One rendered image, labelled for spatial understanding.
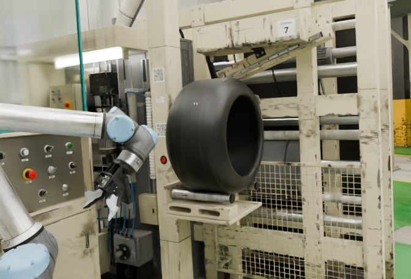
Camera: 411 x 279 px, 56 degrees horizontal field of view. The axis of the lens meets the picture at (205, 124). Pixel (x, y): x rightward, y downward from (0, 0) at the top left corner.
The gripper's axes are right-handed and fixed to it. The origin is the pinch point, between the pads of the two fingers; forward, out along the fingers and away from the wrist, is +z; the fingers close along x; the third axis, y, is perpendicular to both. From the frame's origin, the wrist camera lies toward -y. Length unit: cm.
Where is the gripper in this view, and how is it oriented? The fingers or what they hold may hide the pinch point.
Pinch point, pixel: (96, 215)
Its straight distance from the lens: 145.1
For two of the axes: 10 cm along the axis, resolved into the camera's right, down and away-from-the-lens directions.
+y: -4.1, -6.4, -6.6
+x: 7.7, 1.5, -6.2
